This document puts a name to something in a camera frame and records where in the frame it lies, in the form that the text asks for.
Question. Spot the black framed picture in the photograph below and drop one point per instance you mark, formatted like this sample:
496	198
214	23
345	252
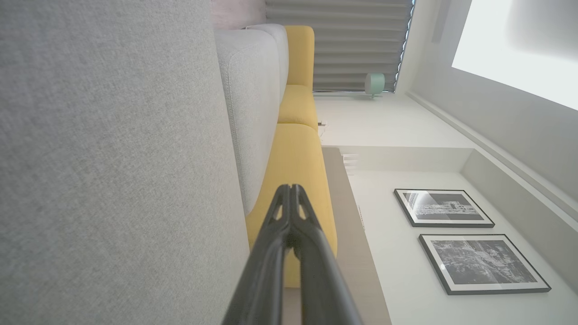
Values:
483	264
445	207

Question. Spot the long yellow sofa back cushion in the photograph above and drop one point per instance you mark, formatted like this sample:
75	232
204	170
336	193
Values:
298	162

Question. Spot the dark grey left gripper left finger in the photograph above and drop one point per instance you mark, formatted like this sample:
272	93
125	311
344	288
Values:
262	280

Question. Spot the light wood ledge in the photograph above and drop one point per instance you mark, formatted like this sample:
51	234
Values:
352	253

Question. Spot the short yellow sofa back cushion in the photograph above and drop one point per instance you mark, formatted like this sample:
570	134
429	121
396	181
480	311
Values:
298	106

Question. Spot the mint green floor lamp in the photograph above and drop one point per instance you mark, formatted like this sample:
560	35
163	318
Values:
375	83

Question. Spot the white ribbed object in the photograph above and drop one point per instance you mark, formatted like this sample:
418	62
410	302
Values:
350	163

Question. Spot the grey pleated curtain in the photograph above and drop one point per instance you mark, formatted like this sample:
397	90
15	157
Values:
352	40

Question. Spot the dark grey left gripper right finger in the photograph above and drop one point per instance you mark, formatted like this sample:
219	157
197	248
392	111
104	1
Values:
323	284

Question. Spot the wall socket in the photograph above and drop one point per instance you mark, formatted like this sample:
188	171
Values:
322	123

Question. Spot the grey sofa seat cushion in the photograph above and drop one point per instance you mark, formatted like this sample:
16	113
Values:
250	113
280	58

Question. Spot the large grey sofa seat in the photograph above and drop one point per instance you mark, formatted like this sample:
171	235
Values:
113	180

